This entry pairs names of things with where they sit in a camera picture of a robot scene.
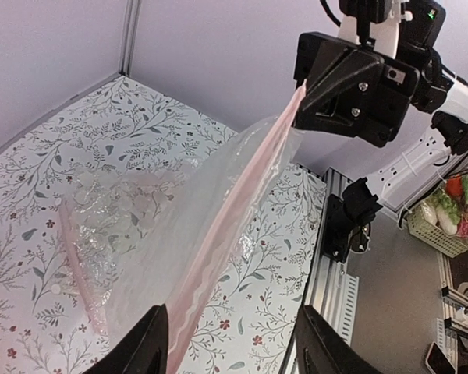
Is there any right aluminium frame post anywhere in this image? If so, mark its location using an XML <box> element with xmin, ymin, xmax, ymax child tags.
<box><xmin>119</xmin><ymin>0</ymin><xmax>143</xmax><ymax>76</ymax></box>

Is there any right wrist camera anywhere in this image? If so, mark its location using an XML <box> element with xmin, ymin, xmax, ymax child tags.
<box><xmin>338</xmin><ymin>0</ymin><xmax>413</xmax><ymax>44</ymax></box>

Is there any floral tablecloth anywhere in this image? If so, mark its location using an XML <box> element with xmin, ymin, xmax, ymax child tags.
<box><xmin>0</xmin><ymin>77</ymin><xmax>326</xmax><ymax>373</ymax></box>

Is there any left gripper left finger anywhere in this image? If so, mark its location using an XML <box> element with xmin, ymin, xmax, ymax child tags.
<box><xmin>84</xmin><ymin>305</ymin><xmax>168</xmax><ymax>374</ymax></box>

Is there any pink dotted zip bag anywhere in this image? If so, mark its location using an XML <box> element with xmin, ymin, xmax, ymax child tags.
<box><xmin>108</xmin><ymin>86</ymin><xmax>306</xmax><ymax>373</ymax></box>

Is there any front aluminium rail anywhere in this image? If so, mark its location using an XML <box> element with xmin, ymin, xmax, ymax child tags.
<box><xmin>278</xmin><ymin>168</ymin><xmax>359</xmax><ymax>374</ymax></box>

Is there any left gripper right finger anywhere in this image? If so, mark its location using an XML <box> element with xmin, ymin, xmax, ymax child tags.
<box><xmin>295</xmin><ymin>305</ymin><xmax>381</xmax><ymax>374</ymax></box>

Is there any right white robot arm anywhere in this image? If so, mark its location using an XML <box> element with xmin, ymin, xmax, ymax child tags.
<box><xmin>293</xmin><ymin>1</ymin><xmax>468</xmax><ymax>213</ymax></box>

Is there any crinkled clear zip bag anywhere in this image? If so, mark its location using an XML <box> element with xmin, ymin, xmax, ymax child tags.
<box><xmin>59</xmin><ymin>170</ymin><xmax>201</xmax><ymax>337</ymax></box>

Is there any pink smartphone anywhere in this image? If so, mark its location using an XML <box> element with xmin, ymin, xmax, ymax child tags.
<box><xmin>424</xmin><ymin>342</ymin><xmax>456</xmax><ymax>374</ymax></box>

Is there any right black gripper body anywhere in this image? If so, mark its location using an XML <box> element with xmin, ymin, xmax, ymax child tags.
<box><xmin>291</xmin><ymin>32</ymin><xmax>420</xmax><ymax>148</ymax></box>

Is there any green basket of toys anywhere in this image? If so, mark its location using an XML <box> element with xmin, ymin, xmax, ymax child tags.
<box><xmin>406</xmin><ymin>173</ymin><xmax>468</xmax><ymax>258</ymax></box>

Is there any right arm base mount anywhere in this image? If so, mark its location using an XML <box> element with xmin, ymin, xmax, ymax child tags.
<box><xmin>321</xmin><ymin>178</ymin><xmax>382</xmax><ymax>263</ymax></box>

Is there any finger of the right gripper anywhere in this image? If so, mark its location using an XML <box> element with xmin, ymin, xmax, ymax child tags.
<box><xmin>294</xmin><ymin>50</ymin><xmax>385</xmax><ymax>132</ymax></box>
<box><xmin>294</xmin><ymin>38</ymin><xmax>359</xmax><ymax>90</ymax></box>

